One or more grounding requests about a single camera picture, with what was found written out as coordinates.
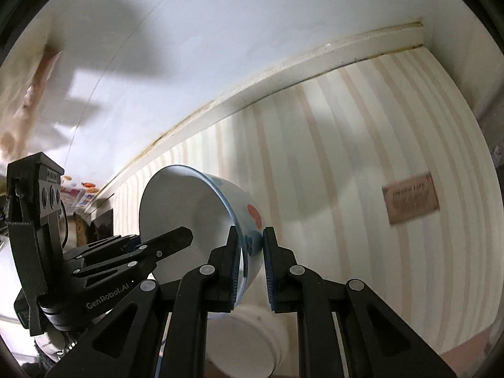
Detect striped tablecloth with cat print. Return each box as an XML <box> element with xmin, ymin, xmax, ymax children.
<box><xmin>112</xmin><ymin>45</ymin><xmax>501</xmax><ymax>378</ymax></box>

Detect plain white bowl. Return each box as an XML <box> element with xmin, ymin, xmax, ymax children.
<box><xmin>155</xmin><ymin>305</ymin><xmax>286</xmax><ymax>378</ymax></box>

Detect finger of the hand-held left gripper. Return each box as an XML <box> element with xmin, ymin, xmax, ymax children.
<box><xmin>73</xmin><ymin>227</ymin><xmax>194</xmax><ymax>280</ymax></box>
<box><xmin>63</xmin><ymin>235</ymin><xmax>141</xmax><ymax>269</ymax></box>

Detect colourful wall stickers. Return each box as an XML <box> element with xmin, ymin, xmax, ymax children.
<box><xmin>59</xmin><ymin>173</ymin><xmax>99</xmax><ymax>207</ymax></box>

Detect brown label patch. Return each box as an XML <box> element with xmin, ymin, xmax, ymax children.
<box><xmin>382</xmin><ymin>172</ymin><xmax>440</xmax><ymax>226</ymax></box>

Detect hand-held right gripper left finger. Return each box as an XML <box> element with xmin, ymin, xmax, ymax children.
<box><xmin>45</xmin><ymin>225</ymin><xmax>242</xmax><ymax>378</ymax></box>

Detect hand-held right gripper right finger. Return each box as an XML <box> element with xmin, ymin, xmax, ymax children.
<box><xmin>262</xmin><ymin>226</ymin><xmax>459</xmax><ymax>378</ymax></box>

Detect white bowl with coloured dots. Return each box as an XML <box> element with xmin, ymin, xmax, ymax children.
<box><xmin>139</xmin><ymin>164</ymin><xmax>264</xmax><ymax>312</ymax></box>

